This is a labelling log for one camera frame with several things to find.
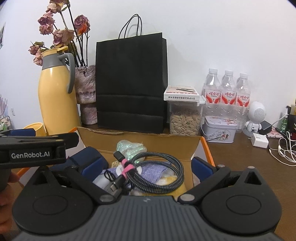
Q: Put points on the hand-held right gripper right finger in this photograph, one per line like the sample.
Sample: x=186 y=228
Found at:
x=201 y=170

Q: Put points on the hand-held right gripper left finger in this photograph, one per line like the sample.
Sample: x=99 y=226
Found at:
x=92 y=168

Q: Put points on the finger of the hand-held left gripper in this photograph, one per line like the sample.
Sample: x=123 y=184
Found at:
x=69 y=139
x=23 y=132

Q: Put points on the dark blue cloth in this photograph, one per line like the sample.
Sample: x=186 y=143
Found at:
x=85 y=154

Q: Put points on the translucent plastic container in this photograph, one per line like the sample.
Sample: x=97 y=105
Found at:
x=101 y=182

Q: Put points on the yellow and white plush sheep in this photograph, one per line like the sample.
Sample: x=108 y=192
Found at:
x=171 y=183

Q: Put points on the iridescent plastic bag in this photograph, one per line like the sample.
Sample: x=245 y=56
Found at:
x=130 y=148

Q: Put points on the orange cardboard box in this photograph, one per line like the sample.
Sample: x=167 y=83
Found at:
x=138 y=143

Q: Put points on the person's left hand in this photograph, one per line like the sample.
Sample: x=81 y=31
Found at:
x=4 y=208

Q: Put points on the yellow mug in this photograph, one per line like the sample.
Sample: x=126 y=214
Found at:
x=34 y=129

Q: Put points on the yellow thermos jug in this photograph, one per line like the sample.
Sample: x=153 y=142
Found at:
x=55 y=104

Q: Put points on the pale printed tin box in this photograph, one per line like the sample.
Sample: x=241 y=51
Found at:
x=218 y=129

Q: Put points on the pink mottled vase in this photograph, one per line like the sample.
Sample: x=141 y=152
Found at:
x=86 y=92

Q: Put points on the clear container of seeds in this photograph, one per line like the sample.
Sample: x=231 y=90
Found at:
x=185 y=120

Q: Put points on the white charger block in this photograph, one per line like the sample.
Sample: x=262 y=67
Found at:
x=260 y=140

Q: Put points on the black power adapter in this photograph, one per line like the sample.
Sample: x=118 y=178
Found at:
x=267 y=127

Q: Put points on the white robot-shaped speaker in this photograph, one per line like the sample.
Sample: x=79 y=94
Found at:
x=256 y=113

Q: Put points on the flat white box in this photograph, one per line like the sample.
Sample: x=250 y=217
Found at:
x=181 y=92

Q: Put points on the black paper bag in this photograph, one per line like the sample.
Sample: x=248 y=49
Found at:
x=131 y=88

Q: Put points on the pink phone case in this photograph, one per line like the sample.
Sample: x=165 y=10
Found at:
x=274 y=133

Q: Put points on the small green bottle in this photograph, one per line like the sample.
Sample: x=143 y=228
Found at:
x=285 y=122

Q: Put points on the dried rose bouquet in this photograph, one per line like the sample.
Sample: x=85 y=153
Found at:
x=62 y=34

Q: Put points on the white wall outlet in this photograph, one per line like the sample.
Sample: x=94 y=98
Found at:
x=12 y=111

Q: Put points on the wall picture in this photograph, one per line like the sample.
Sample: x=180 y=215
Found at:
x=2 y=34

